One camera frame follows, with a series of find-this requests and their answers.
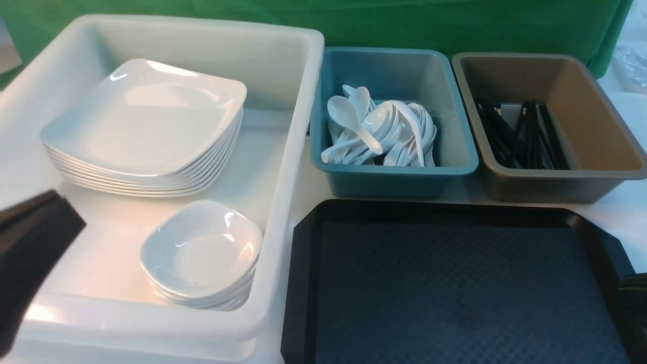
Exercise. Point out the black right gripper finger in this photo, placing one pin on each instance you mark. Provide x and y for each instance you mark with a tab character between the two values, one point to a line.
634	313

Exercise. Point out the brown plastic bin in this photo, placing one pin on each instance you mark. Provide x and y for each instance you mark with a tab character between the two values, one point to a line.
586	146

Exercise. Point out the white ceramic spoon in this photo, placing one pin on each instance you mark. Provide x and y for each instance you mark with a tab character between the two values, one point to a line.
343	113

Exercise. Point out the black serving tray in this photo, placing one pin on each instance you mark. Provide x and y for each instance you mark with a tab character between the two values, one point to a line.
412	282

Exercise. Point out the green backdrop cloth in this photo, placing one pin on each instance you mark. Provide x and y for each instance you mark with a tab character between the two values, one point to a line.
586	30

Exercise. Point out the stack of white bowls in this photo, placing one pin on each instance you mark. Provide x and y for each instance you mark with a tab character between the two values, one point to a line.
227	302

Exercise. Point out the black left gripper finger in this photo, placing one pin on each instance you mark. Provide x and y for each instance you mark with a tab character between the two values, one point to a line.
35	235

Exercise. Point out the small white square bowl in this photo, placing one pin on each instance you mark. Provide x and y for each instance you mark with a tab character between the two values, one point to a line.
206	251

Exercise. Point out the large white plastic tub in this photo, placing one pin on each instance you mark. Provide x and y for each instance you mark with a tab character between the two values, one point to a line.
97	305

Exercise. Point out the teal plastic bin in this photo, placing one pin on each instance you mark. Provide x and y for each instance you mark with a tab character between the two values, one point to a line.
409	75

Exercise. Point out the stack of white plates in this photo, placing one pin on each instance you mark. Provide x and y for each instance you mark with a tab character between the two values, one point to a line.
202	177

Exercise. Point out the large white square plate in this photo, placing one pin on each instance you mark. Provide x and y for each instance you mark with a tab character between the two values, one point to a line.
147	119

